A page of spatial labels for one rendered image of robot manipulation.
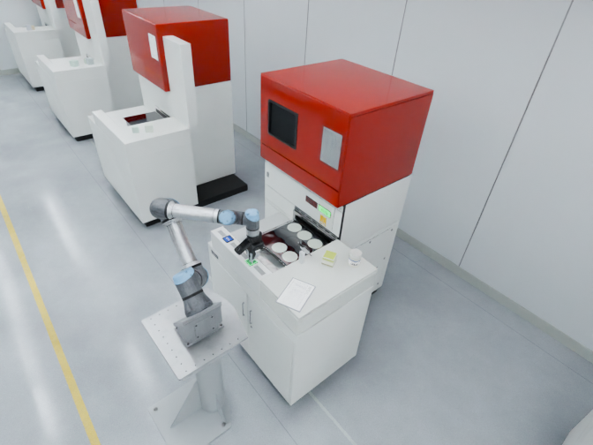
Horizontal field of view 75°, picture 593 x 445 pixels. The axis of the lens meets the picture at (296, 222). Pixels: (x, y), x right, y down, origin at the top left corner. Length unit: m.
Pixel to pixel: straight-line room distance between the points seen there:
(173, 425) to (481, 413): 2.05
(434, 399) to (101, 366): 2.36
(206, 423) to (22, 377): 1.34
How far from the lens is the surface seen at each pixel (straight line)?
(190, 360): 2.11
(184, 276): 2.09
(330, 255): 2.31
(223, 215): 2.00
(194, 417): 2.87
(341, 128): 2.15
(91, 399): 3.13
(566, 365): 3.81
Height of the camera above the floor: 2.56
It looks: 37 degrees down
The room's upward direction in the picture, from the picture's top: 4 degrees clockwise
